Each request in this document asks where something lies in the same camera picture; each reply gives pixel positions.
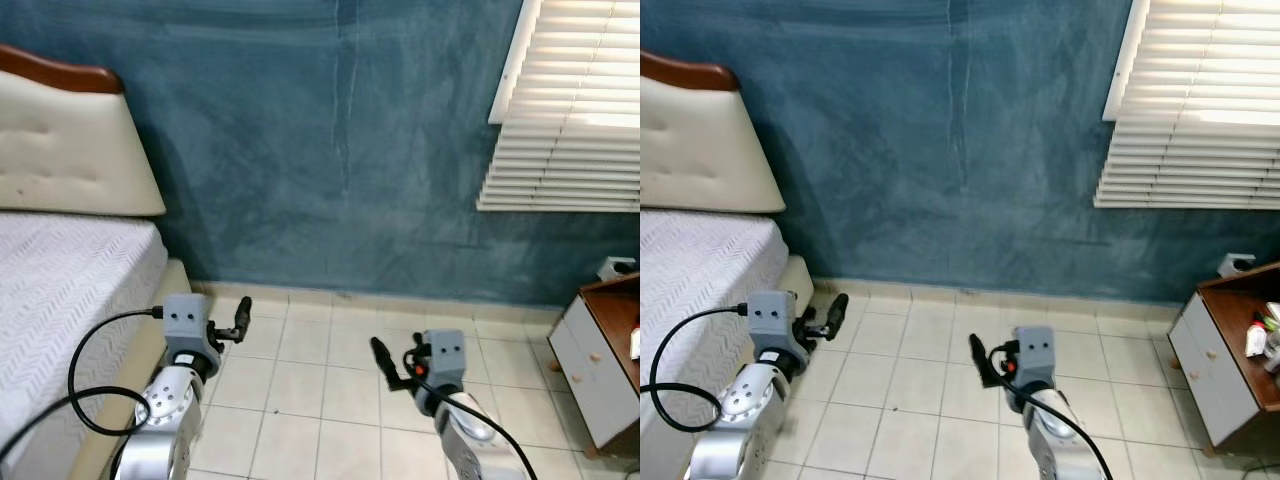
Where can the white window frame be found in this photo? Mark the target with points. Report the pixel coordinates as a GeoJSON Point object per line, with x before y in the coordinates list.
{"type": "Point", "coordinates": [1127, 60]}
{"type": "Point", "coordinates": [512, 60]}

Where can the white chevron pattern mattress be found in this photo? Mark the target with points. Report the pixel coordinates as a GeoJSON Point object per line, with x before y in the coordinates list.
{"type": "Point", "coordinates": [700, 280]}
{"type": "Point", "coordinates": [70, 290]}

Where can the white window blinds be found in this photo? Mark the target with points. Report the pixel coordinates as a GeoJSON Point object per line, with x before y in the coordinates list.
{"type": "Point", "coordinates": [1190, 150]}
{"type": "Point", "coordinates": [570, 150]}

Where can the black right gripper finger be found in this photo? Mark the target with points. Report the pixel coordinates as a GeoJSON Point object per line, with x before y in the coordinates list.
{"type": "Point", "coordinates": [384, 362]}
{"type": "Point", "coordinates": [980, 358]}

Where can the small white bottle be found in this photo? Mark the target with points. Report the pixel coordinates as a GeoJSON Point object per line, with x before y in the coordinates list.
{"type": "Point", "coordinates": [1256, 340]}
{"type": "Point", "coordinates": [636, 343]}

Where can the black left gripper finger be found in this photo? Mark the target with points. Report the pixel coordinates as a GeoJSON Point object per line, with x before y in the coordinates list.
{"type": "Point", "coordinates": [244, 315]}
{"type": "Point", "coordinates": [838, 312]}

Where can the beige bed base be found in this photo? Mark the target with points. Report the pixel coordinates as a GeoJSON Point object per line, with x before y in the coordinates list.
{"type": "Point", "coordinates": [800, 278]}
{"type": "Point", "coordinates": [130, 370]}

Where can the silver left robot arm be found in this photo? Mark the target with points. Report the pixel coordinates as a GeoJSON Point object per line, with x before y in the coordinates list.
{"type": "Point", "coordinates": [165, 420]}
{"type": "Point", "coordinates": [745, 420]}

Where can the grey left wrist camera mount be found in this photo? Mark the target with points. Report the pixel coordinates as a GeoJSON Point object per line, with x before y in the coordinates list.
{"type": "Point", "coordinates": [770, 316]}
{"type": "Point", "coordinates": [184, 320]}

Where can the white wall outlet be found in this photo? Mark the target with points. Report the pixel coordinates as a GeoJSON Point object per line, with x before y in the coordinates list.
{"type": "Point", "coordinates": [1236, 265]}
{"type": "Point", "coordinates": [615, 268]}

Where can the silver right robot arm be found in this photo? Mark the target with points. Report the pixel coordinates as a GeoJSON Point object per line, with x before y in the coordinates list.
{"type": "Point", "coordinates": [470, 440]}
{"type": "Point", "coordinates": [1055, 440]}

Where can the cream padded headboard wood trim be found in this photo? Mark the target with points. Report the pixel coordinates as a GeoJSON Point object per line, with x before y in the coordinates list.
{"type": "Point", "coordinates": [70, 140]}
{"type": "Point", "coordinates": [700, 140]}

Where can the small white container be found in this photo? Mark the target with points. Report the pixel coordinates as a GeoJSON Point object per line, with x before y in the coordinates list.
{"type": "Point", "coordinates": [1273, 355]}

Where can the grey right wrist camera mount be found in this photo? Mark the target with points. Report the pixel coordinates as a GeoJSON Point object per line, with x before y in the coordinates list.
{"type": "Point", "coordinates": [445, 355]}
{"type": "Point", "coordinates": [1034, 352]}

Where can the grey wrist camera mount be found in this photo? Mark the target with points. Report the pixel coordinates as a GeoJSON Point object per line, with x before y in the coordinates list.
{"type": "Point", "coordinates": [184, 320]}
{"type": "Point", "coordinates": [445, 355]}
{"type": "Point", "coordinates": [1034, 352]}
{"type": "Point", "coordinates": [770, 316]}

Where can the grey nightstand with wood top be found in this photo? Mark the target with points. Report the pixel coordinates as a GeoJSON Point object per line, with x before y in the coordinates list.
{"type": "Point", "coordinates": [1215, 370]}
{"type": "Point", "coordinates": [590, 370]}

